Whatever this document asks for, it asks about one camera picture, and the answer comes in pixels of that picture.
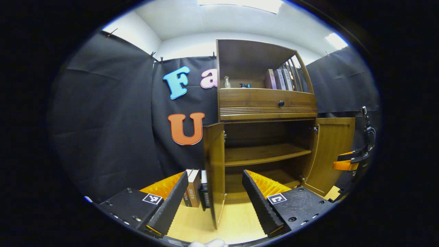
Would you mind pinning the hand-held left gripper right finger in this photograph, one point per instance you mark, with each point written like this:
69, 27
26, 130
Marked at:
260, 206

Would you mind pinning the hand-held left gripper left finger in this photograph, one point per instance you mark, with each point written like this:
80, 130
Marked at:
168, 207

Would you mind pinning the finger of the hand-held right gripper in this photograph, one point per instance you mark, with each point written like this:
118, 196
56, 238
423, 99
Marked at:
348, 155
344, 165

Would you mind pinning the wooden cabinet door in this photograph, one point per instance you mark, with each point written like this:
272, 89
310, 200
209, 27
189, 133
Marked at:
331, 154
214, 171

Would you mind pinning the wooden double-door shoe cabinet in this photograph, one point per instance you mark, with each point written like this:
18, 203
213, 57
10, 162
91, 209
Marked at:
267, 106

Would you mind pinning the red book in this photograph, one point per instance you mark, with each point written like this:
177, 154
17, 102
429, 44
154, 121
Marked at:
187, 199

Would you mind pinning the blue book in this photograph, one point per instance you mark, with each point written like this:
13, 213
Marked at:
204, 192

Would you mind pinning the small ceiling light panel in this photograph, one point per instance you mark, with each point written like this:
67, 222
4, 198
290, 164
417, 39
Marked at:
336, 40

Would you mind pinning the grey book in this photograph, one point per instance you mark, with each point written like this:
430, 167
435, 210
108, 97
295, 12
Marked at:
279, 80

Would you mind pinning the pink book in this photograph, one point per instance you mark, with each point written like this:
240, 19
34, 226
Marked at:
270, 79

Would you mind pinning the small blue object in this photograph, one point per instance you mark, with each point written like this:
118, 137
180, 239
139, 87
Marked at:
245, 85

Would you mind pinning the small clear pump bottle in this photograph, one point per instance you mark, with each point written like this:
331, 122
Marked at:
227, 83

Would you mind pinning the large ceiling light panel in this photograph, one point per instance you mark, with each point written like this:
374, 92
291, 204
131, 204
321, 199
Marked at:
240, 5

